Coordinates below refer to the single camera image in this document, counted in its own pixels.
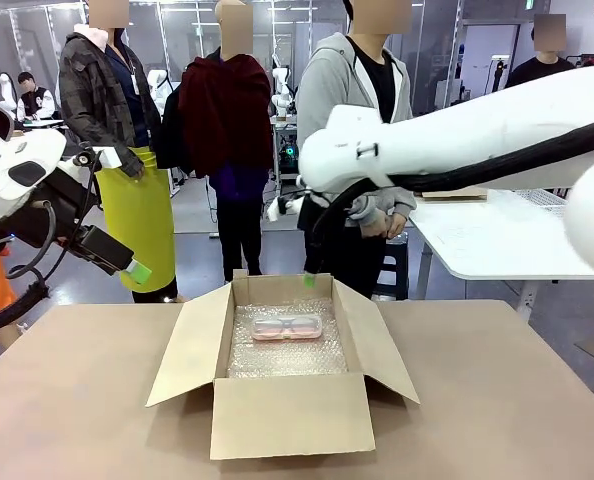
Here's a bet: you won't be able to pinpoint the white side table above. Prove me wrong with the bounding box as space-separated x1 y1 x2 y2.
409 187 594 322

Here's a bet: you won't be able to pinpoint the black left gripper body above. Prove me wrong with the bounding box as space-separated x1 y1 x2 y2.
9 164 102 251

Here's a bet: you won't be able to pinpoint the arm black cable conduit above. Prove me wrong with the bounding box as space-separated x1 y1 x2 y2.
309 117 594 251
0 199 59 337

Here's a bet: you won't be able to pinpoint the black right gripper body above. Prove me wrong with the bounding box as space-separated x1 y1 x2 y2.
299 192 334 246

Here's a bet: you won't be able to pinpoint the black plastic stool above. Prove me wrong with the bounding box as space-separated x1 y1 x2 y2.
374 234 410 302

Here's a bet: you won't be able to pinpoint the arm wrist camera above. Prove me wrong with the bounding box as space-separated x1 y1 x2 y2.
73 146 124 170
268 192 308 221

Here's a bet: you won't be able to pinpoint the glasses inside pink case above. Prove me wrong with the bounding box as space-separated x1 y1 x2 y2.
255 319 319 335

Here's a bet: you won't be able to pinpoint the black shoulder bag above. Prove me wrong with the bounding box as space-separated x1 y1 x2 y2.
154 82 194 172

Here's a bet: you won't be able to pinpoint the computer with RGB fan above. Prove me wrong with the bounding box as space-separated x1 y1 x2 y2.
276 134 302 167

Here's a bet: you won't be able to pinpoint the person's left hand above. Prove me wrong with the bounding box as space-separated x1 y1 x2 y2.
385 211 410 238

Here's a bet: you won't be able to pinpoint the seated person varsity jacket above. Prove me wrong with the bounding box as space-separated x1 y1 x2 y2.
15 71 59 124

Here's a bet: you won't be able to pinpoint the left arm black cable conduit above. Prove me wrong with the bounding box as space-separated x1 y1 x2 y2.
0 199 59 337

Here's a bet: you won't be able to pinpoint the black stand with red light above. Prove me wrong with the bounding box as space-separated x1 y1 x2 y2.
491 54 510 94

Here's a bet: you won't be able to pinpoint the person's right hand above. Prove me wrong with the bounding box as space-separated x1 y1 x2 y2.
360 217 389 240

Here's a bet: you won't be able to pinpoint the large bubble wrap sheet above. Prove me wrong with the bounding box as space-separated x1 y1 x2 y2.
226 297 349 379

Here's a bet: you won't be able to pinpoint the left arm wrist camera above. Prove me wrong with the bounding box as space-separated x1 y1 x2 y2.
73 146 124 170

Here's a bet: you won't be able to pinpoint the person's left forearm grey sleeve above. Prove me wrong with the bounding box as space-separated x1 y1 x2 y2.
376 185 419 221

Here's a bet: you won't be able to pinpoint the person in grey hoodie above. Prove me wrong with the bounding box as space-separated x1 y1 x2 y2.
295 0 419 301

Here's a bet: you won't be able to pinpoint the mannequin plaid jacket yellow skirt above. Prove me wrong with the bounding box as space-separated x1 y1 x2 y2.
59 0 179 304

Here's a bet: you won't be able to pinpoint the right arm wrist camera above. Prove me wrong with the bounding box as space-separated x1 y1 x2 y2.
268 192 308 221

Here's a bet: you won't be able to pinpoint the person's right forearm grey sleeve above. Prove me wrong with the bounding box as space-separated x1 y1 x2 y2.
349 192 379 225

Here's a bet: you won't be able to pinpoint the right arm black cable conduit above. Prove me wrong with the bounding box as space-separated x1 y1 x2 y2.
309 117 594 251

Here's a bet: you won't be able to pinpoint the large open cardboard box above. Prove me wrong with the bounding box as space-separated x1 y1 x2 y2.
145 269 421 461

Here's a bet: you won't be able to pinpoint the person in black top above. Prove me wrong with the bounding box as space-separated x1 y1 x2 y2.
504 13 576 90

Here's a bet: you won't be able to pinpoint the pink clear-lid glasses case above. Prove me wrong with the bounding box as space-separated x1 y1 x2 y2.
250 315 324 343

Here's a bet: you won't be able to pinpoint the mannequin with maroon shawl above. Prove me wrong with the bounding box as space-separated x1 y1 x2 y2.
176 0 274 284

